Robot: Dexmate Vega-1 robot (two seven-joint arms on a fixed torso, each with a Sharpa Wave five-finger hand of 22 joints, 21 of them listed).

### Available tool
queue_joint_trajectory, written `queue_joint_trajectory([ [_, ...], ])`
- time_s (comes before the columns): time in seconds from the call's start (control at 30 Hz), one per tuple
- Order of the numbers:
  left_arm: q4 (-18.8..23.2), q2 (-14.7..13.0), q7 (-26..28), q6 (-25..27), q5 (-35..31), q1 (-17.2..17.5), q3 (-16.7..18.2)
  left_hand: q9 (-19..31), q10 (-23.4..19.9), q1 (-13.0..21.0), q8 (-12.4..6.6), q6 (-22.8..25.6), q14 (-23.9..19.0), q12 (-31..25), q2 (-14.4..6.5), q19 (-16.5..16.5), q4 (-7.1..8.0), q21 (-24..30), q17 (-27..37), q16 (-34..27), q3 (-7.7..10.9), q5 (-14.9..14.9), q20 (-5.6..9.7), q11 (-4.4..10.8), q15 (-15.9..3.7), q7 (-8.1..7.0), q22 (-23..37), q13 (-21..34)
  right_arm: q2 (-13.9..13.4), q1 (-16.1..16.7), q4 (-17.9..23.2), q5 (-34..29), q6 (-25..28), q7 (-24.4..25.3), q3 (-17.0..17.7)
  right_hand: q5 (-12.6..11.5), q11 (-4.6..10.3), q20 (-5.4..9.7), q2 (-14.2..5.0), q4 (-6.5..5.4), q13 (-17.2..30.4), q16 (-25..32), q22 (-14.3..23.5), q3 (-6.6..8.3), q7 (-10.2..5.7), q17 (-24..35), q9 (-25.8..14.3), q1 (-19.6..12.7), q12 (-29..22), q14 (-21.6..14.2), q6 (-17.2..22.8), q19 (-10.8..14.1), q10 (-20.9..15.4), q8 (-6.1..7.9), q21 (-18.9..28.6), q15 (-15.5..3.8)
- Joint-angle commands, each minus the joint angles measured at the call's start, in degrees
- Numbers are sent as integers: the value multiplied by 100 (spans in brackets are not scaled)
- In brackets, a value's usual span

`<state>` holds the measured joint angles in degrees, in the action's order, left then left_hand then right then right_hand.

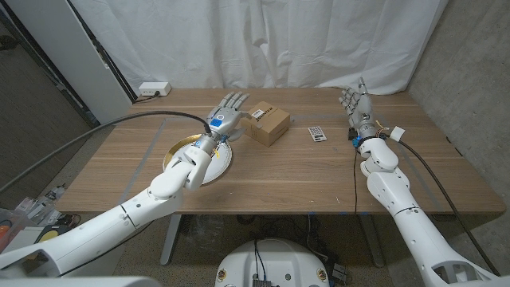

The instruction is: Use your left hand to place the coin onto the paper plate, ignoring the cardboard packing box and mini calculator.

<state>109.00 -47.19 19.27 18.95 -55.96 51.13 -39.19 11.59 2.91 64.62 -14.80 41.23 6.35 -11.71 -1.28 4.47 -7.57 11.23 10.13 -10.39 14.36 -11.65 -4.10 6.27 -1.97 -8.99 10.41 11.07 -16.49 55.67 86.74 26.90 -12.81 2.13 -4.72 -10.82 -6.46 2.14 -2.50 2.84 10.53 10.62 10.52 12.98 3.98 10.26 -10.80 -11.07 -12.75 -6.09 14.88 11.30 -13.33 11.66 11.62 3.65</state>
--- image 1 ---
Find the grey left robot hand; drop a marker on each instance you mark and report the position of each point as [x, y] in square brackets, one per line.
[221, 121]

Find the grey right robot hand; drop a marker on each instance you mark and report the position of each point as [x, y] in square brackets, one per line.
[363, 111]

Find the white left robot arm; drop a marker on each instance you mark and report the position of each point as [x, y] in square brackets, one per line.
[171, 183]

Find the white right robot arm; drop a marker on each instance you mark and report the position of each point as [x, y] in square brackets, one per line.
[386, 187]

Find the white gold-rimmed paper plate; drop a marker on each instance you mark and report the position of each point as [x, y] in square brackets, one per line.
[223, 159]

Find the brown cardboard packing box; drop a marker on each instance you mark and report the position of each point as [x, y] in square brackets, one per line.
[271, 123]

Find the white mini calculator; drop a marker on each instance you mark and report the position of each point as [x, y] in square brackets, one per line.
[317, 134]

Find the white floor box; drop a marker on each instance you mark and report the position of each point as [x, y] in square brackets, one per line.
[22, 239]

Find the white power strip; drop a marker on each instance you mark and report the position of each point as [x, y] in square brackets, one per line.
[154, 88]

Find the white curtain backdrop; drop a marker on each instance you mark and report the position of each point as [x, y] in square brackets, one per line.
[259, 40]

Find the grey table leg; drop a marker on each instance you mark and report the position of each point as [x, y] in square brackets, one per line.
[170, 239]
[372, 243]

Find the black stand pole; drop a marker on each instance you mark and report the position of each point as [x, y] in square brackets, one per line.
[103, 52]

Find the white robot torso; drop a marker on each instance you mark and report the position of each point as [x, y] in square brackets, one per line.
[275, 263]

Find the grey power adapter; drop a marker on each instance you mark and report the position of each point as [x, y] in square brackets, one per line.
[340, 273]

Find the white board panel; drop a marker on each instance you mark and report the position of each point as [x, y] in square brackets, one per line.
[67, 60]

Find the clear bags of parts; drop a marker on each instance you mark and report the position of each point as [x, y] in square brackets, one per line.
[38, 207]

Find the yellow black foot pedal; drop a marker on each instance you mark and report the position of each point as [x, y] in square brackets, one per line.
[49, 235]

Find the clear bin with orange item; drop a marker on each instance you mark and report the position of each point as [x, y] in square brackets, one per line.
[10, 231]

